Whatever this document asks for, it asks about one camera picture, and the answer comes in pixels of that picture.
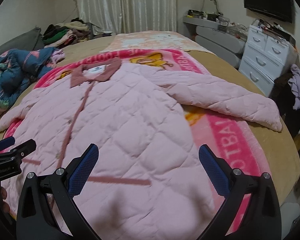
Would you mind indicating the grey pillow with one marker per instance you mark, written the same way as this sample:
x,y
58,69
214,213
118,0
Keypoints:
x,y
31,40

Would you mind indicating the pink quilted jacket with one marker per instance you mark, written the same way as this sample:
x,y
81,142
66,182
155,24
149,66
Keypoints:
x,y
130,129

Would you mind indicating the white striped curtain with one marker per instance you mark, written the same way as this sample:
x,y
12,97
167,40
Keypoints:
x,y
129,16

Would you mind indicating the peach white checkered blanket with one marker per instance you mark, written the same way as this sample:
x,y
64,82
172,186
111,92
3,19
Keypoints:
x,y
154,40

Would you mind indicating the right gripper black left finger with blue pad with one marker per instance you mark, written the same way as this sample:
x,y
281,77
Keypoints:
x,y
35,218

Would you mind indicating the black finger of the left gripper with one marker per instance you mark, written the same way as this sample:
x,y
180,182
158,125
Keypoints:
x,y
21,150

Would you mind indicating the clutter on grey shelf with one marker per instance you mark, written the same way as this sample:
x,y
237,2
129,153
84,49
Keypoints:
x,y
214,20

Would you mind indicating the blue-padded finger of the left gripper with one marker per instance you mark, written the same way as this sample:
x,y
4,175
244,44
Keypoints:
x,y
6,143

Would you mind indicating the grey curved shelf unit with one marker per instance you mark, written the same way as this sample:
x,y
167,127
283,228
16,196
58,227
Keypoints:
x,y
228,47

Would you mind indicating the lilac cloth on chair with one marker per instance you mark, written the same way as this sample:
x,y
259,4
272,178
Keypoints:
x,y
294,83

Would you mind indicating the blue floral quilted jacket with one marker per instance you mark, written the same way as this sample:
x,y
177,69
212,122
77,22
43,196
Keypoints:
x,y
19,69

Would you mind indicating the person's left hand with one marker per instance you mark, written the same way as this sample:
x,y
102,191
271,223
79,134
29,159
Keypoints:
x,y
4,205

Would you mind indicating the pile of mixed clothes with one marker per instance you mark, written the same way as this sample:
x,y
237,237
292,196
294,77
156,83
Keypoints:
x,y
76,31

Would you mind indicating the white drawer chest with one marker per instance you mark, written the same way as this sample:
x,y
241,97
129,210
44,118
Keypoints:
x,y
265,58

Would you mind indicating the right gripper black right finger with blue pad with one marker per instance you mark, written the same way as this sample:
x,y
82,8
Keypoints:
x,y
262,217

